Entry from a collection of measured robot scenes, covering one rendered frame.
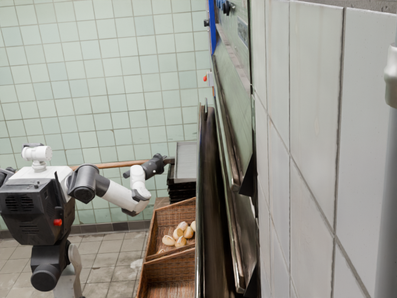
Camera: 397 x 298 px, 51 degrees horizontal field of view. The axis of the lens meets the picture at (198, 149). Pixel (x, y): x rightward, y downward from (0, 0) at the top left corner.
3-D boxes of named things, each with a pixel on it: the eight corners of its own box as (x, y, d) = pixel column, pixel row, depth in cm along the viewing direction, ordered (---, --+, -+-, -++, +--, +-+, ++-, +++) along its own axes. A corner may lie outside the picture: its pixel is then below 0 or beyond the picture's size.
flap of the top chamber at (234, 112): (216, 58, 253) (225, 25, 246) (250, 195, 86) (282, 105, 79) (209, 56, 252) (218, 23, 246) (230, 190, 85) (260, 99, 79)
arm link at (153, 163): (152, 152, 239) (138, 159, 229) (165, 154, 233) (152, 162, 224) (155, 172, 243) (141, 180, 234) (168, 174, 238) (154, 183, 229)
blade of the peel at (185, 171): (173, 183, 216) (173, 178, 215) (176, 145, 268) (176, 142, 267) (243, 177, 216) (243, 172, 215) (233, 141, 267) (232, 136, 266)
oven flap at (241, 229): (219, 100, 262) (228, 69, 255) (254, 297, 95) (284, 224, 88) (212, 98, 261) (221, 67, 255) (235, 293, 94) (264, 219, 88)
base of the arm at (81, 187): (101, 200, 180) (86, 184, 173) (77, 209, 184) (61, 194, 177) (106, 175, 192) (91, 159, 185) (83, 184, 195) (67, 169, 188)
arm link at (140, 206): (149, 182, 215) (155, 204, 199) (137, 197, 217) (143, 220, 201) (132, 174, 210) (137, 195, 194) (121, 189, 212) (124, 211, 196)
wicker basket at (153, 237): (225, 223, 289) (223, 187, 279) (231, 275, 236) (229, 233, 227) (155, 228, 290) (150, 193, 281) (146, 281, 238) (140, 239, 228)
